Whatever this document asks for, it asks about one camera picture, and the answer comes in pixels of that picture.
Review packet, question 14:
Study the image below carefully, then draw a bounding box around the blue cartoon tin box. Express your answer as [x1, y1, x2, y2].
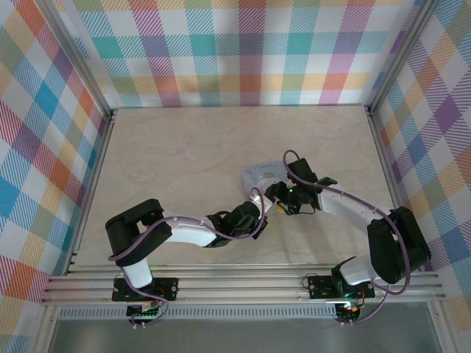
[241, 160, 292, 196]

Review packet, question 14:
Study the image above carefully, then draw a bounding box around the grey metal panel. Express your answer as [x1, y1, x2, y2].
[47, 318, 442, 353]

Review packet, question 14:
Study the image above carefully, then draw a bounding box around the small controller circuit board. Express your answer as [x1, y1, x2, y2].
[127, 303, 163, 320]
[336, 302, 364, 321]

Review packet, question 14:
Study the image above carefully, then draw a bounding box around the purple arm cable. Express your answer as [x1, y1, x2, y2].
[282, 149, 415, 327]
[108, 187, 269, 330]

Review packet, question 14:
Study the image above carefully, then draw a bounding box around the aluminium frame cross rail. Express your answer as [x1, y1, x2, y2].
[39, 265, 447, 307]

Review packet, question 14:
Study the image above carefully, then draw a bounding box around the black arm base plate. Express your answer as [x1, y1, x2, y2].
[112, 277, 180, 303]
[307, 274, 376, 301]

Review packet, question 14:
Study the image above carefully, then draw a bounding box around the grey slotted cable duct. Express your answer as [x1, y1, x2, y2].
[58, 307, 339, 320]

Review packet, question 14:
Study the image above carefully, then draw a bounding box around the aluminium frame post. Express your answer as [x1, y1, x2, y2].
[364, 0, 443, 115]
[38, 0, 119, 124]

